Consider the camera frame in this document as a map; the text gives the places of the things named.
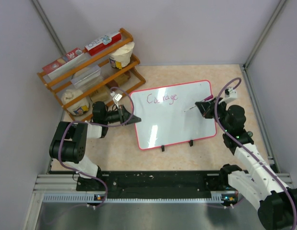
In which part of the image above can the white bag lower shelf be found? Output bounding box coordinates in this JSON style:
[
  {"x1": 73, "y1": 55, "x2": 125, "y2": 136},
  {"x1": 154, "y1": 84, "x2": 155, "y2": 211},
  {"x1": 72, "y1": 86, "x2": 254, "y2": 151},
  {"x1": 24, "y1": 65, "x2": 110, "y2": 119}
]
[{"x1": 60, "y1": 89, "x2": 90, "y2": 117}]

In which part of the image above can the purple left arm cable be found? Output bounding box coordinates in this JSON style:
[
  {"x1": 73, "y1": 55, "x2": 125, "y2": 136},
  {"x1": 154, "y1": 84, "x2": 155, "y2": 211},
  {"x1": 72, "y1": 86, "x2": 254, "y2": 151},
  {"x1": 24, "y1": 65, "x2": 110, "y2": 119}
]
[{"x1": 57, "y1": 87, "x2": 135, "y2": 208}]

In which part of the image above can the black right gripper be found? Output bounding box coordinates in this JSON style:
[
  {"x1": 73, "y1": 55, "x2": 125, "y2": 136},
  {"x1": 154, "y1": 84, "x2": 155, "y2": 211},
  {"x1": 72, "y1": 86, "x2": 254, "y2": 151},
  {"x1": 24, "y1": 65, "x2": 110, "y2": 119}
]
[{"x1": 196, "y1": 97, "x2": 231, "y2": 132}]

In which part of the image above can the silver foil box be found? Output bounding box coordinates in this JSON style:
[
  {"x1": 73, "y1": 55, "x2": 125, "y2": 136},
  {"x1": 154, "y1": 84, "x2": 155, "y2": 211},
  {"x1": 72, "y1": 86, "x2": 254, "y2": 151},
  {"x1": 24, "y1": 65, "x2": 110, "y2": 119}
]
[{"x1": 71, "y1": 65, "x2": 101, "y2": 89}]

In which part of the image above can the white bag shelf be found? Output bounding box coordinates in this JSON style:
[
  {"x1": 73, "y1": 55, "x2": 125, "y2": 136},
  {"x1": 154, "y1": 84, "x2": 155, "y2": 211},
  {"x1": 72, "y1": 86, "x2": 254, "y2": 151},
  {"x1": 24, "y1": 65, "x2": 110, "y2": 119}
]
[
  {"x1": 108, "y1": 42, "x2": 135, "y2": 69},
  {"x1": 60, "y1": 89, "x2": 90, "y2": 117}
]

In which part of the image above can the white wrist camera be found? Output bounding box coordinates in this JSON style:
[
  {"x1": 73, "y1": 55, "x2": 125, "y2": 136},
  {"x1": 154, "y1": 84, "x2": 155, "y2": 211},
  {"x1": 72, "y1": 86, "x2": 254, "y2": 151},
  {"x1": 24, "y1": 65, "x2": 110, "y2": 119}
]
[
  {"x1": 219, "y1": 87, "x2": 238, "y2": 104},
  {"x1": 111, "y1": 92, "x2": 122, "y2": 108}
]

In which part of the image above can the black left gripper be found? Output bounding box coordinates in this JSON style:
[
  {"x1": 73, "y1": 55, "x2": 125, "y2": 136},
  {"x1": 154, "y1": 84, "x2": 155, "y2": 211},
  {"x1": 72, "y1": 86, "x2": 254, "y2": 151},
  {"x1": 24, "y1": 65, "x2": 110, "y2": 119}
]
[{"x1": 103, "y1": 104, "x2": 141, "y2": 125}]

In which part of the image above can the red grey wrap box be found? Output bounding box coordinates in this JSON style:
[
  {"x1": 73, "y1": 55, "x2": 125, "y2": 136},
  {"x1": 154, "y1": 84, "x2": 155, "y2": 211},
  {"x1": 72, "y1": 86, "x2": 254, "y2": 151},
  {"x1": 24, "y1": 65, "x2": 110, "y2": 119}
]
[{"x1": 42, "y1": 48, "x2": 88, "y2": 80}]

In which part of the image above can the magenta-capped whiteboard marker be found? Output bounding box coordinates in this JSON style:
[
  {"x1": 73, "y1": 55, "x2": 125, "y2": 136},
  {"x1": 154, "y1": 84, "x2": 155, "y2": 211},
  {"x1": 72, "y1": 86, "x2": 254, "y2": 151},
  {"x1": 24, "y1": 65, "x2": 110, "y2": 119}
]
[{"x1": 184, "y1": 95, "x2": 214, "y2": 112}]

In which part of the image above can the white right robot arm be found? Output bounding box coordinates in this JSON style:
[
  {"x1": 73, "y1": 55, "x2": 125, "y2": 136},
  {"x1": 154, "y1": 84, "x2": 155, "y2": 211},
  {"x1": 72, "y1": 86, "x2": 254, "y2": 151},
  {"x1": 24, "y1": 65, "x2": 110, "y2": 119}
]
[{"x1": 195, "y1": 99, "x2": 297, "y2": 230}]

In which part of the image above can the dark brown small box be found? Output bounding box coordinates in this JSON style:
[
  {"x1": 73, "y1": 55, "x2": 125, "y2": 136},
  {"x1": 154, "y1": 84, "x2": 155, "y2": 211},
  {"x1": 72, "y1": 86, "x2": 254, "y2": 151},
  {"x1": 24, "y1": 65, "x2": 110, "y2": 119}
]
[{"x1": 106, "y1": 72, "x2": 131, "y2": 89}]

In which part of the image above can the brown cardboard box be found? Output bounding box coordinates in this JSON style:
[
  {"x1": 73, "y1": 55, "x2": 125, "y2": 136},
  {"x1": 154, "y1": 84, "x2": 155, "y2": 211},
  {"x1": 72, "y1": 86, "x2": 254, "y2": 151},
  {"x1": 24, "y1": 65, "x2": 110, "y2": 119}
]
[{"x1": 89, "y1": 86, "x2": 109, "y2": 103}]

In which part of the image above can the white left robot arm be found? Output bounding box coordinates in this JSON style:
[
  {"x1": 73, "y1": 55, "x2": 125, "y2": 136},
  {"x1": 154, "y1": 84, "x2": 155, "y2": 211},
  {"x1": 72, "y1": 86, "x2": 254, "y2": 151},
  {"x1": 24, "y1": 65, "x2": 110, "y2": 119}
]
[{"x1": 49, "y1": 101, "x2": 142, "y2": 190}]

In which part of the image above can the red white foil box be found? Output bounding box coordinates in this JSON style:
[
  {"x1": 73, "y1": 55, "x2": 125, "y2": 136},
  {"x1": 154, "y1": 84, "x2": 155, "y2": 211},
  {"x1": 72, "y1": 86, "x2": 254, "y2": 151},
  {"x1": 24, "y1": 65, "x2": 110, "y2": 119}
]
[{"x1": 84, "y1": 31, "x2": 122, "y2": 56}]

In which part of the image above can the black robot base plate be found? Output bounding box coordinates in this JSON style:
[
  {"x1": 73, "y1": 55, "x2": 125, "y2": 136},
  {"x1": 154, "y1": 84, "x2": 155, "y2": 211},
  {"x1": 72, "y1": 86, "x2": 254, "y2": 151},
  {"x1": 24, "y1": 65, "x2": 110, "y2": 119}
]
[{"x1": 76, "y1": 170, "x2": 249, "y2": 199}]

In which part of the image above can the grey slotted cable duct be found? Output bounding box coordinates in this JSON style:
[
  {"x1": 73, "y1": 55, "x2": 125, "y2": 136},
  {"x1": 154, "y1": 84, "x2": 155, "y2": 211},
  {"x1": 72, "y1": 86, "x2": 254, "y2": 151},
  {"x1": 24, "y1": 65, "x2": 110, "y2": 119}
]
[{"x1": 42, "y1": 192, "x2": 238, "y2": 204}]

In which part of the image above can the pink-framed whiteboard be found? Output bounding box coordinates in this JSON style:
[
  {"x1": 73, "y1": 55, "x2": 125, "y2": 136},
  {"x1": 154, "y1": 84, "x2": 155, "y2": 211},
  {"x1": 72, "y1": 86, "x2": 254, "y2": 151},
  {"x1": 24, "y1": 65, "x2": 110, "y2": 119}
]
[{"x1": 130, "y1": 80, "x2": 217, "y2": 150}]

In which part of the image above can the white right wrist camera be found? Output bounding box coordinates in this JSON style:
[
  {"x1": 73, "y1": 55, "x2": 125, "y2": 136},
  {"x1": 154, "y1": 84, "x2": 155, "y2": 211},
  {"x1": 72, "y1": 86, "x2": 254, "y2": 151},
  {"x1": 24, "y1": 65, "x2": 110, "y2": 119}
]
[{"x1": 219, "y1": 87, "x2": 238, "y2": 104}]

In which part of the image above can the orange wooden shelf rack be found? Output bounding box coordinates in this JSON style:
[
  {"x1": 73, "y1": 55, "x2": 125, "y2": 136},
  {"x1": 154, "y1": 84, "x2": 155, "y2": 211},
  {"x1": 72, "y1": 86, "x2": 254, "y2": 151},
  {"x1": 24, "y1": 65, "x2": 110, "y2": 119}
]
[{"x1": 37, "y1": 28, "x2": 146, "y2": 121}]

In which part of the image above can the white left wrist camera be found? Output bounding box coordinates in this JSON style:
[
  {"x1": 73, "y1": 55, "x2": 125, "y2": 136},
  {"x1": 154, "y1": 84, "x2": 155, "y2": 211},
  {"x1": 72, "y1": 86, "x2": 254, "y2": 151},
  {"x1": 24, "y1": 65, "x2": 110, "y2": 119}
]
[{"x1": 111, "y1": 92, "x2": 122, "y2": 108}]

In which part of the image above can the white bag upper shelf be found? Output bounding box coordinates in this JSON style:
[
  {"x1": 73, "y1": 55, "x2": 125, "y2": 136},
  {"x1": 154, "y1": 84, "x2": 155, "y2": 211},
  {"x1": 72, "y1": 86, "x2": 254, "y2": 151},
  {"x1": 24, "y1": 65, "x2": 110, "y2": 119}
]
[{"x1": 108, "y1": 42, "x2": 135, "y2": 69}]

